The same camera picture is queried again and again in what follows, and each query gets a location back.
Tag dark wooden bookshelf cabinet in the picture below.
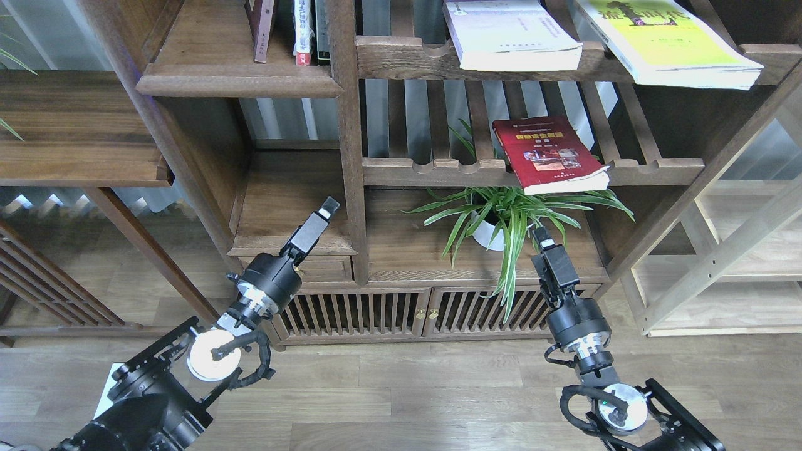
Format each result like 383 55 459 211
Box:
78 1 800 342

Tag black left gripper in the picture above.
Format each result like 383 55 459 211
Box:
227 196 341 314

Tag dark upright book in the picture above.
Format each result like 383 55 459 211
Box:
315 0 331 66

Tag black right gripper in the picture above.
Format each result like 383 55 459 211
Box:
530 225 612 352

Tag white lavender paperback book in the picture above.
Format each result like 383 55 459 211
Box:
443 1 583 72

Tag yellow-green cover book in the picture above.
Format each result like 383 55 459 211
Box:
576 1 764 90

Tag white plant pot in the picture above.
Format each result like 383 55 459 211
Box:
472 212 505 251

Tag green spider plant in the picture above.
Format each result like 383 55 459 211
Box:
404 118 635 324

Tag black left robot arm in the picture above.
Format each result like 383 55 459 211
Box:
57 197 339 450

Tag white red upright book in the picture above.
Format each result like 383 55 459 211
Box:
293 0 313 66

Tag dark slatted wooden rack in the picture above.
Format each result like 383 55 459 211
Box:
1 222 218 348

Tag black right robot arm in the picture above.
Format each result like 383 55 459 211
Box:
529 226 724 450

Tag red paperback book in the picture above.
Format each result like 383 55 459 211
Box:
492 115 610 196

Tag green leaves at left edge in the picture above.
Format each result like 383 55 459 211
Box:
1 46 38 141

